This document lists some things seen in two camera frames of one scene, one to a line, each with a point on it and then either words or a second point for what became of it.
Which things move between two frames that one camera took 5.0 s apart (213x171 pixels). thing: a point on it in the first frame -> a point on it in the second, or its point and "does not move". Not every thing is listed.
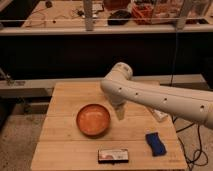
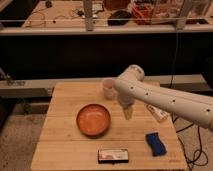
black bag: (119, 17) does not move
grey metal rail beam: (43, 87) does not move
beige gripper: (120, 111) -> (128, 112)
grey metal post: (88, 12) does not move
